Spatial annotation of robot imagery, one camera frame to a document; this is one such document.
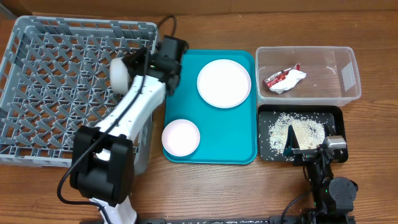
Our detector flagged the large white plate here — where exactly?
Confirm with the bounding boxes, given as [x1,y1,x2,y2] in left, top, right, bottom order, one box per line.
[197,59,251,109]

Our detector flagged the black tray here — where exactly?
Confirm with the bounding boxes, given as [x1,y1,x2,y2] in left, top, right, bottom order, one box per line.
[257,105,346,162]

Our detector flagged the grey bowl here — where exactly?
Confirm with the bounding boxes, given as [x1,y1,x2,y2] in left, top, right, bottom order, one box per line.
[109,57,130,95]

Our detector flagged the white tissue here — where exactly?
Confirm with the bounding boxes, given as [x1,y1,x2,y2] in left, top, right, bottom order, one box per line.
[269,69,307,94]

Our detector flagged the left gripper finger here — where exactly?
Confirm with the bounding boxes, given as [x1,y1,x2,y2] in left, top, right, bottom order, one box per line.
[124,61,146,78]
[122,47,153,65]

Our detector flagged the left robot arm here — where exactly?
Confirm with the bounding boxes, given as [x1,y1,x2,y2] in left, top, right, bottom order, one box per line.
[57,35,189,223]

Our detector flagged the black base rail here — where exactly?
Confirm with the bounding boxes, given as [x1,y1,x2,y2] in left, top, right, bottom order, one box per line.
[79,215,355,224]

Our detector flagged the white rice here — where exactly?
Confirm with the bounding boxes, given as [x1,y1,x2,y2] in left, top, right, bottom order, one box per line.
[258,111,325,162]

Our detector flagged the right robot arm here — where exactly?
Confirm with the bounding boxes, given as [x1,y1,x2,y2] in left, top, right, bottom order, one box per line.
[280,125,358,224]

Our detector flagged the grey dishwasher rack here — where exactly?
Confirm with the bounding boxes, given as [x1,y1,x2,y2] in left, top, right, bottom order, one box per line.
[1,16,157,167]

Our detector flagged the red snack wrapper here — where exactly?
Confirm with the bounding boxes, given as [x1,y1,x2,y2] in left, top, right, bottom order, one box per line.
[262,63,300,88]

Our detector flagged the clear plastic bin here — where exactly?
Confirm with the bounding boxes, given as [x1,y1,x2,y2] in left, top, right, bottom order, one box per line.
[256,46,361,106]

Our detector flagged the teal plastic tray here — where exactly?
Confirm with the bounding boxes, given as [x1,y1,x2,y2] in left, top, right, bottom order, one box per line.
[164,49,257,165]

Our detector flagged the white paper cup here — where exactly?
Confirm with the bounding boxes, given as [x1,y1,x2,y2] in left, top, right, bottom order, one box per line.
[95,149,111,161]

